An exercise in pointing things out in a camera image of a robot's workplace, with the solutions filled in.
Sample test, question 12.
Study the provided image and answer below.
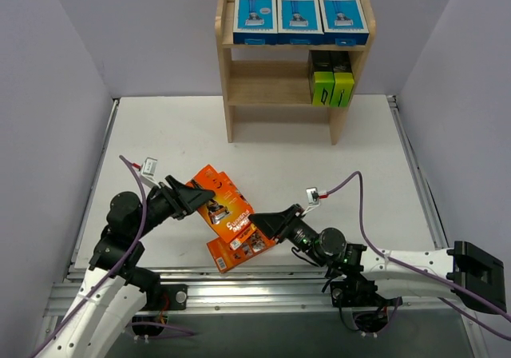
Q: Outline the orange razor pack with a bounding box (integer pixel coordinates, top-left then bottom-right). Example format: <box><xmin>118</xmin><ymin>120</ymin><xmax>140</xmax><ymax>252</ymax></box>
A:
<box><xmin>217</xmin><ymin>169</ymin><xmax>251</xmax><ymax>203</ymax></box>
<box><xmin>207</xmin><ymin>229</ymin><xmax>276</xmax><ymax>273</ymax></box>
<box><xmin>187</xmin><ymin>165</ymin><xmax>254</xmax><ymax>250</ymax></box>

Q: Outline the blue Harry's razor box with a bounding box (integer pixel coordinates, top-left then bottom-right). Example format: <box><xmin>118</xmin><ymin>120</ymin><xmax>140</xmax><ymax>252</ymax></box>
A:
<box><xmin>277</xmin><ymin>0</ymin><xmax>323</xmax><ymax>46</ymax></box>
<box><xmin>319</xmin><ymin>0</ymin><xmax>370</xmax><ymax>46</ymax></box>

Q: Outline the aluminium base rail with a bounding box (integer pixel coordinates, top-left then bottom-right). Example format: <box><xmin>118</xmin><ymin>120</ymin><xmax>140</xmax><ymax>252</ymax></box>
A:
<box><xmin>43</xmin><ymin>265</ymin><xmax>476</xmax><ymax>315</ymax></box>

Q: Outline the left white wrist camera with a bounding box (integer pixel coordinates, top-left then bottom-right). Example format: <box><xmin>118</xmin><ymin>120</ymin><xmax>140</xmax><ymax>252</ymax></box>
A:
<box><xmin>139</xmin><ymin>157</ymin><xmax>158</xmax><ymax>189</ymax></box>

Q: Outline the white Harry's razor blister pack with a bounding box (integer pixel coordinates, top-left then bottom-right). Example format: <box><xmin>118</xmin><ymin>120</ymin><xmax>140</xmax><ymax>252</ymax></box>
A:
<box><xmin>232</xmin><ymin>0</ymin><xmax>278</xmax><ymax>46</ymax></box>

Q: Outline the orange razor pack top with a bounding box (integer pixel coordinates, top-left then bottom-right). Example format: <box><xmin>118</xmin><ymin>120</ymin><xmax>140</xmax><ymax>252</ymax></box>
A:
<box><xmin>187</xmin><ymin>165</ymin><xmax>254</xmax><ymax>250</ymax></box>

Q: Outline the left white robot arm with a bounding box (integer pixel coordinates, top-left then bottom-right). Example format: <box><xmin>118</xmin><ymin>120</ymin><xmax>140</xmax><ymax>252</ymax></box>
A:
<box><xmin>32</xmin><ymin>176</ymin><xmax>215</xmax><ymax>357</ymax></box>

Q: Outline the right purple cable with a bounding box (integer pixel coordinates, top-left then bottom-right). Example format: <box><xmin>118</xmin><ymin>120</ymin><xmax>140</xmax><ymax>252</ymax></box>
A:
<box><xmin>319</xmin><ymin>170</ymin><xmax>511</xmax><ymax>342</ymax></box>

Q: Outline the orange razor pack front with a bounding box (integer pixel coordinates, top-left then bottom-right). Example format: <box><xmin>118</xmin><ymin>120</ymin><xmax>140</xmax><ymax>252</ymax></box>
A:
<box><xmin>207</xmin><ymin>229</ymin><xmax>276</xmax><ymax>273</ymax></box>

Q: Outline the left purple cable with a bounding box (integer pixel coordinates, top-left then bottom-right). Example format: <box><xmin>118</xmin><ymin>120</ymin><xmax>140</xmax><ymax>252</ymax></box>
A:
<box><xmin>30</xmin><ymin>154</ymin><xmax>148</xmax><ymax>358</ymax></box>

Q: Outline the purple cable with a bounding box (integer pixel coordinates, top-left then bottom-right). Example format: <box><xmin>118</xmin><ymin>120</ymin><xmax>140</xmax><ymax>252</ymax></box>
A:
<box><xmin>319</xmin><ymin>170</ymin><xmax>511</xmax><ymax>342</ymax></box>
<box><xmin>30</xmin><ymin>154</ymin><xmax>148</xmax><ymax>358</ymax></box>

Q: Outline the wooden three-tier shelf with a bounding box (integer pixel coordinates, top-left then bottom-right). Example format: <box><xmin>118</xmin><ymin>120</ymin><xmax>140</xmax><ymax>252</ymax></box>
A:
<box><xmin>215</xmin><ymin>0</ymin><xmax>376</xmax><ymax>143</ymax></box>

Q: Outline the black green Gillette box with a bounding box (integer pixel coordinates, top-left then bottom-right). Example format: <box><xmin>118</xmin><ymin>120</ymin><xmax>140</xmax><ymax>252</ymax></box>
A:
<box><xmin>330</xmin><ymin>51</ymin><xmax>355</xmax><ymax>108</ymax></box>
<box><xmin>307</xmin><ymin>50</ymin><xmax>335</xmax><ymax>107</ymax></box>

